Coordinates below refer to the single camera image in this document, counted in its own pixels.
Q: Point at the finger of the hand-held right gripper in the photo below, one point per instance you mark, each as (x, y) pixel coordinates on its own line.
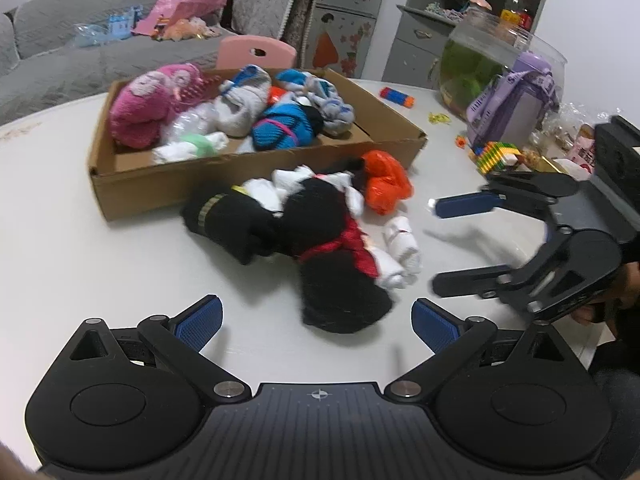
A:
(470, 205)
(470, 282)

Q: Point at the colourful puzzle cube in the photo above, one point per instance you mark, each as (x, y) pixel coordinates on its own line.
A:
(492, 157)

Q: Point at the white sock green tie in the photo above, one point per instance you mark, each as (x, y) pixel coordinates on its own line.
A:
(175, 150)

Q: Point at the white sock bundle pink tie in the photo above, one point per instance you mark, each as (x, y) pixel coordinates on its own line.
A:
(402, 250)

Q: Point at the pile of colourful trinkets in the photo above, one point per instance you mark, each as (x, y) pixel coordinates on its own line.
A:
(445, 11)

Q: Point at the small white sock bundle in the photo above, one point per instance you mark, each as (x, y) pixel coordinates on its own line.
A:
(355, 200)

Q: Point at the blue knitted sock pink tie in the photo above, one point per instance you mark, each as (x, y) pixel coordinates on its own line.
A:
(275, 130)

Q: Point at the grey cabinet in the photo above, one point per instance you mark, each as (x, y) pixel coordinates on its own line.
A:
(410, 55)

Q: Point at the grey quilted sofa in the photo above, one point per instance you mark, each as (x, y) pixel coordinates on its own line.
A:
(60, 75)

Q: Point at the person's dark trouser leg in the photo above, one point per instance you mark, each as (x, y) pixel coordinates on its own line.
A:
(620, 385)

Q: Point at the clear blue plastic bag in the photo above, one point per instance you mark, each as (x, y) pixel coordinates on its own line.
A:
(92, 35)

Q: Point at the clear snack packet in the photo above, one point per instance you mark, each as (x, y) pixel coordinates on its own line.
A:
(555, 120)

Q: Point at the cardboard box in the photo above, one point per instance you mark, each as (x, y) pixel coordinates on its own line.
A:
(150, 185)

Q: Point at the striped colourful toy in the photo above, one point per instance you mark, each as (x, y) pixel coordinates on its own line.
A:
(159, 30)

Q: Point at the white knitted sock blue trim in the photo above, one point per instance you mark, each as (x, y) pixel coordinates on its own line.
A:
(240, 110)

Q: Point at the pink teapot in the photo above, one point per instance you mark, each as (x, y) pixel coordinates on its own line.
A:
(480, 6)

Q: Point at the purple water bottle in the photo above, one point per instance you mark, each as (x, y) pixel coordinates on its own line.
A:
(520, 105)

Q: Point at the glass fish bowl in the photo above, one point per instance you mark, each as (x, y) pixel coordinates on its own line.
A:
(475, 60)

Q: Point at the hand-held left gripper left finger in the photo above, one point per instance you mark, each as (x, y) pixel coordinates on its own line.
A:
(197, 322)

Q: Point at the pink plastic chair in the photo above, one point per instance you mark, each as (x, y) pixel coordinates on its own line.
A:
(235, 55)

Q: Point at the orange plush toy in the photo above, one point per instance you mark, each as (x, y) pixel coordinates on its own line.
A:
(177, 32)

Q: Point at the pink snack packet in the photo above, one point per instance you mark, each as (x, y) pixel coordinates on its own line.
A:
(582, 147)

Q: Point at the small orange plastic bag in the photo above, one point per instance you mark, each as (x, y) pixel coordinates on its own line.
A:
(277, 96)

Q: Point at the yellow snack box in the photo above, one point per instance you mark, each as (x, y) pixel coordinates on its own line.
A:
(540, 162)

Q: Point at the orange drink bottle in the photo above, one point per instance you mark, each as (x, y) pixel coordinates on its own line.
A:
(513, 10)

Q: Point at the black fuzzy sock red ribbon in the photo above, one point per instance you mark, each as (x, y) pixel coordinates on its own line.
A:
(340, 290)

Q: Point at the orange blue toy block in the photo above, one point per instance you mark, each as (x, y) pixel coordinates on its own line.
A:
(397, 97)

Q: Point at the flower-sticker refrigerator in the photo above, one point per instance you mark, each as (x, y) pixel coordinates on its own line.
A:
(350, 35)

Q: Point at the small yellow trinket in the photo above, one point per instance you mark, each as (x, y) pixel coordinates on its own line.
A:
(440, 118)

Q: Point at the orange sock bundle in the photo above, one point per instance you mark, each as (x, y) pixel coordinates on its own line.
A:
(385, 180)

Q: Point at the white flower-print desktop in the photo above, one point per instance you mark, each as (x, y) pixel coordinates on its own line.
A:
(75, 260)

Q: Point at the pink plastic bag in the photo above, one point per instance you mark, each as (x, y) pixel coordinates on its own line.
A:
(185, 5)

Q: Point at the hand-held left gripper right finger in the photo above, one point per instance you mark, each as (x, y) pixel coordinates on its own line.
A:
(435, 325)

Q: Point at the small black sock bundle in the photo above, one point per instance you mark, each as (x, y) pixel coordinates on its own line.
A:
(350, 167)
(315, 117)

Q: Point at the pink fuzzy sock bundle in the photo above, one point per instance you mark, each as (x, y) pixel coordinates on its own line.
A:
(140, 115)

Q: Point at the black sock olive band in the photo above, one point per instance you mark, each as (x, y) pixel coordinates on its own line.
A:
(225, 220)

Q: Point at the person's right hand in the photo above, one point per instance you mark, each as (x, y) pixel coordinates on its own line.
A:
(590, 314)

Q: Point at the dark red bottle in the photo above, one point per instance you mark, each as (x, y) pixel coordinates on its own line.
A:
(526, 19)

